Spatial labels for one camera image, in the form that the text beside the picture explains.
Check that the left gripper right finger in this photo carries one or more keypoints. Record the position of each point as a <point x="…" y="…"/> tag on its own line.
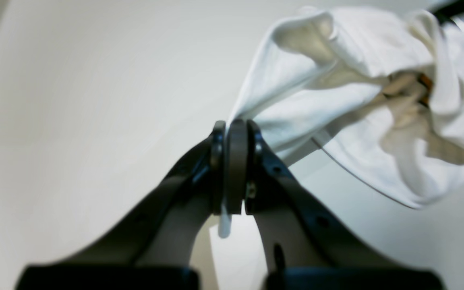
<point x="305" y="245"/>

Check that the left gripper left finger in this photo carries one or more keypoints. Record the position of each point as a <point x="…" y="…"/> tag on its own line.
<point x="150" y="247"/>

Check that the white t-shirt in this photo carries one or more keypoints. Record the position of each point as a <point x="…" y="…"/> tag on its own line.
<point x="382" y="95"/>

